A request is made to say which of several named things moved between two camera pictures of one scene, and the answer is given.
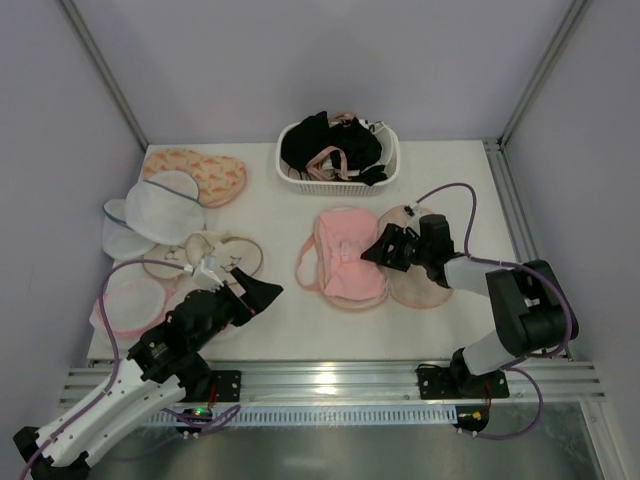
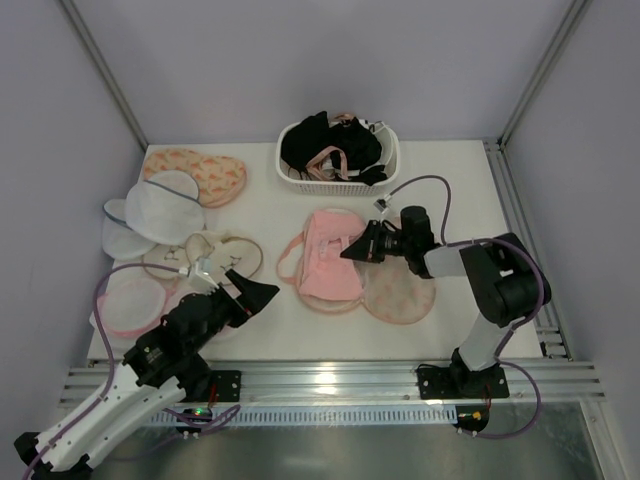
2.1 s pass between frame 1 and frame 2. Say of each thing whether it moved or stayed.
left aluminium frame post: stayed
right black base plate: stayed
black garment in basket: stayed
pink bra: moved
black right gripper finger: moved
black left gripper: stayed
